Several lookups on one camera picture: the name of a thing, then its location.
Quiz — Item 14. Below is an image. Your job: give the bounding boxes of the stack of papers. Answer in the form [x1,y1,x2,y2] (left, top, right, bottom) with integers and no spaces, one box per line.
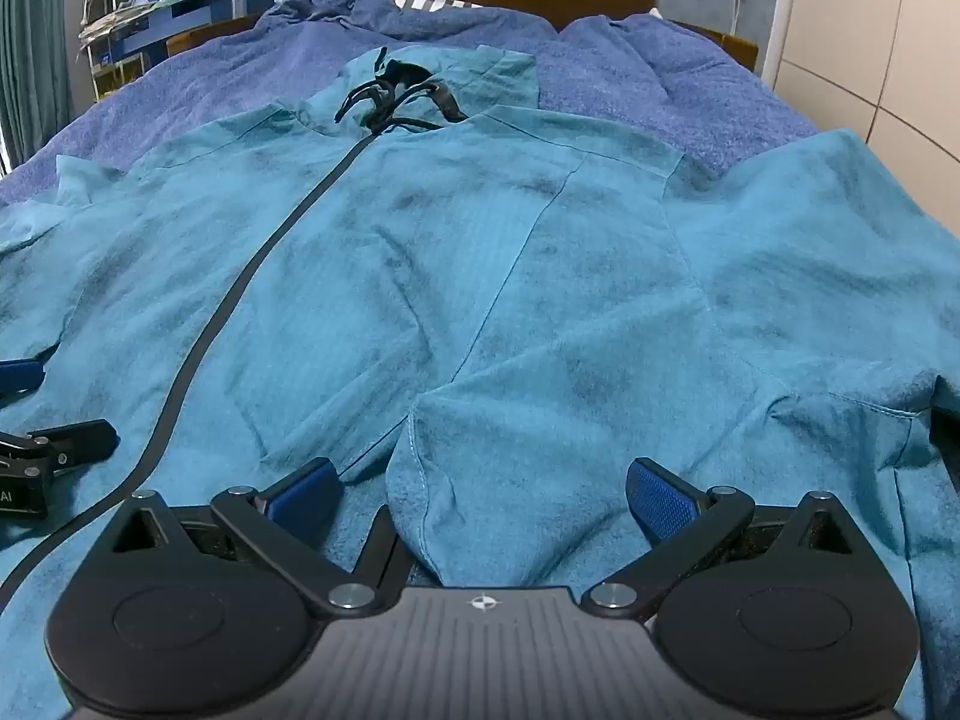
[78,3,164,44]

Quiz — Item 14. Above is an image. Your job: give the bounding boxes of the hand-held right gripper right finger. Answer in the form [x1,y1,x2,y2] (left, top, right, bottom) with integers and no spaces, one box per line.
[585,456,860,620]

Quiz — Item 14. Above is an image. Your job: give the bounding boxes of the teal hooded zip jacket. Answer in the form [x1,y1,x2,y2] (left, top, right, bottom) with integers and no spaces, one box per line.
[0,45,960,720]

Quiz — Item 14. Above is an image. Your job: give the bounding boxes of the teal curtain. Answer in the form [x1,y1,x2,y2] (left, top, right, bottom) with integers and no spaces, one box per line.
[0,0,77,175]

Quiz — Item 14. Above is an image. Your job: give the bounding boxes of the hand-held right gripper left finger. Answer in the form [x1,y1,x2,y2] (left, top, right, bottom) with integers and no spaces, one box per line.
[105,456,400,620]

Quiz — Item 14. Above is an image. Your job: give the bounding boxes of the blue fleece blanket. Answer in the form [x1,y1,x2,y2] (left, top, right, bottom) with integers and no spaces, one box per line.
[0,0,822,207]

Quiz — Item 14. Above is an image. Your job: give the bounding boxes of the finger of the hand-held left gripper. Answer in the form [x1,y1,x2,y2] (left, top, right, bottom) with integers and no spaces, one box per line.
[0,357,46,401]
[0,418,119,479]

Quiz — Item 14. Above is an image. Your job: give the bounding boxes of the beige wardrobe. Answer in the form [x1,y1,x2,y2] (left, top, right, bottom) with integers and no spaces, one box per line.
[763,0,960,241]

